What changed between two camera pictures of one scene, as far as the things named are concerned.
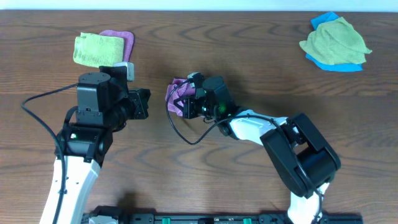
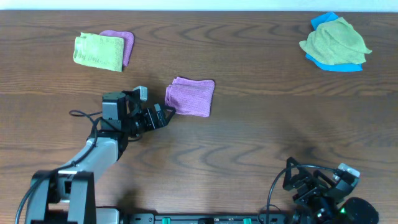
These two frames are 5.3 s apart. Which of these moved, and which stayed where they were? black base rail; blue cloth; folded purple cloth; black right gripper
Moved: black right gripper
Stayed: black base rail; folded purple cloth; blue cloth
